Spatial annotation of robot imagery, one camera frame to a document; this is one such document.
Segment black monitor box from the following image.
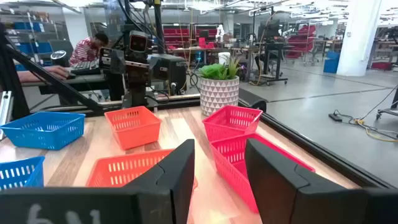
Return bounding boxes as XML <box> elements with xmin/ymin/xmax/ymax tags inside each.
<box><xmin>149</xmin><ymin>53</ymin><xmax>187</xmax><ymax>95</ymax></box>

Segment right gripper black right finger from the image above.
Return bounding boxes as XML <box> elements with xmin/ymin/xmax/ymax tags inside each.
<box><xmin>244</xmin><ymin>138</ymin><xmax>398</xmax><ymax>224</ymax></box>

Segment white building column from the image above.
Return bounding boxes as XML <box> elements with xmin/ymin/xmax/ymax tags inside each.
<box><xmin>336</xmin><ymin>0</ymin><xmax>382</xmax><ymax>77</ymax></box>

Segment black table edge rail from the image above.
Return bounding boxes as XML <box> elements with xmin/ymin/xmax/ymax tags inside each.
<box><xmin>238</xmin><ymin>92</ymin><xmax>396</xmax><ymax>189</ymax></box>

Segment grey office desk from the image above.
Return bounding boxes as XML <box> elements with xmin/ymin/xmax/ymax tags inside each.
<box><xmin>21</xmin><ymin>73</ymin><xmax>108</xmax><ymax>94</ymax></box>

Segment silver aluminium extrusion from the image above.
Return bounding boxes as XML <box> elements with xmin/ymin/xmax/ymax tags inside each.
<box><xmin>0</xmin><ymin>90</ymin><xmax>14</xmax><ymax>128</ymax></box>

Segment person's forearm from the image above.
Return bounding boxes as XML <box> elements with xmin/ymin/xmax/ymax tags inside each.
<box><xmin>17</xmin><ymin>70</ymin><xmax>58</xmax><ymax>83</ymax></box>

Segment person's hand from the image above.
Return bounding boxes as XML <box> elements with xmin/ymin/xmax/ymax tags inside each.
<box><xmin>46</xmin><ymin>65</ymin><xmax>71</xmax><ymax>80</ymax></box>

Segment blue plastic slotted basket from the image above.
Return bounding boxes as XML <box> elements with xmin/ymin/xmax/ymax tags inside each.
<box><xmin>0</xmin><ymin>111</ymin><xmax>86</xmax><ymax>151</ymax></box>
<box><xmin>0</xmin><ymin>156</ymin><xmax>45</xmax><ymax>191</ymax></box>

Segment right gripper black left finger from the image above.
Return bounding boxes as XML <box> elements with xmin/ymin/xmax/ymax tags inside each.
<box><xmin>0</xmin><ymin>139</ymin><xmax>196</xmax><ymax>224</ymax></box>

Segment person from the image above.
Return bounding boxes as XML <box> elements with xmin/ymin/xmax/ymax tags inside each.
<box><xmin>68</xmin><ymin>32</ymin><xmax>109</xmax><ymax>68</ymax></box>

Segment shelf with red bins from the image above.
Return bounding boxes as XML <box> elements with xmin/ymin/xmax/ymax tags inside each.
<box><xmin>162</xmin><ymin>24</ymin><xmax>191</xmax><ymax>49</ymax></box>
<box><xmin>194</xmin><ymin>24</ymin><xmax>218</xmax><ymax>42</ymax></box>

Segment black table end beam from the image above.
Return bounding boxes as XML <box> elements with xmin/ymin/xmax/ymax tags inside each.
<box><xmin>30</xmin><ymin>94</ymin><xmax>201</xmax><ymax>118</ymax></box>

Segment black slanted frame strut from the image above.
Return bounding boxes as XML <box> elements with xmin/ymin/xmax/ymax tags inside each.
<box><xmin>0</xmin><ymin>24</ymin><xmax>106</xmax><ymax>119</ymax></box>

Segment blue storage bin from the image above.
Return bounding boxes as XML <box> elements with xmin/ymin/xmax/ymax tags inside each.
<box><xmin>323</xmin><ymin>51</ymin><xmax>341</xmax><ymax>74</ymax></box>

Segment shelf with blue bins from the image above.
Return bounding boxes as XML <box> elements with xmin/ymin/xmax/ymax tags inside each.
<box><xmin>0</xmin><ymin>9</ymin><xmax>60</xmax><ymax>71</ymax></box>

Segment red bin rack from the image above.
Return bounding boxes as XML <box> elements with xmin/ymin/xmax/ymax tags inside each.
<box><xmin>285</xmin><ymin>25</ymin><xmax>317</xmax><ymax>60</ymax></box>

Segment black computer keyboard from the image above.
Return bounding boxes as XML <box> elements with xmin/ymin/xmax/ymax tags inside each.
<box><xmin>70</xmin><ymin>60</ymin><xmax>101</xmax><ymax>76</ymax></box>

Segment pink plastic slotted basket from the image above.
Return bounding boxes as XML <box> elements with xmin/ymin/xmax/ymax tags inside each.
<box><xmin>201</xmin><ymin>105</ymin><xmax>264</xmax><ymax>142</ymax></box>
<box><xmin>210</xmin><ymin>133</ymin><xmax>317</xmax><ymax>214</ymax></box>

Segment yellow floor cable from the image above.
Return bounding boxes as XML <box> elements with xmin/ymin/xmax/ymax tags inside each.
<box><xmin>356</xmin><ymin>119</ymin><xmax>398</xmax><ymax>144</ymax></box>

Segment plant in triangle-patterned pot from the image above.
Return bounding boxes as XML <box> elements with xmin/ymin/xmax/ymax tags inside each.
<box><xmin>198</xmin><ymin>55</ymin><xmax>242</xmax><ymax>117</ymax></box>

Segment orange plastic slotted basket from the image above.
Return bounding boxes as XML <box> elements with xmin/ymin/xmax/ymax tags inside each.
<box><xmin>104</xmin><ymin>105</ymin><xmax>162</xmax><ymax>151</ymax></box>
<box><xmin>86</xmin><ymin>148</ymin><xmax>199</xmax><ymax>191</ymax></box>

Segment round black desk gadget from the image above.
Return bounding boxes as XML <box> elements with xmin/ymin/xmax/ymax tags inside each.
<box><xmin>50</xmin><ymin>50</ymin><xmax>68</xmax><ymax>67</ymax></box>

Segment black standing desk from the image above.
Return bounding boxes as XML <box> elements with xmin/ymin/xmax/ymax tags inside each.
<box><xmin>259</xmin><ymin>42</ymin><xmax>289</xmax><ymax>86</ymax></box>

